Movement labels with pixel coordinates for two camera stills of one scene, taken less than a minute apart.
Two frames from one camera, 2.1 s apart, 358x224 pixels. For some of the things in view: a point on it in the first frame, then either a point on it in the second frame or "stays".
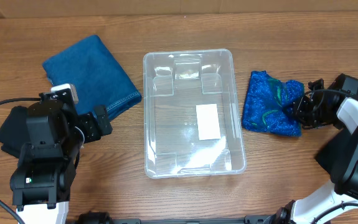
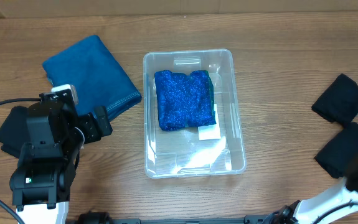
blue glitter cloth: (266, 104) to (185, 99)
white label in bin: (208, 122) stays
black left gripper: (95, 132) stays
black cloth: (334, 154) stays
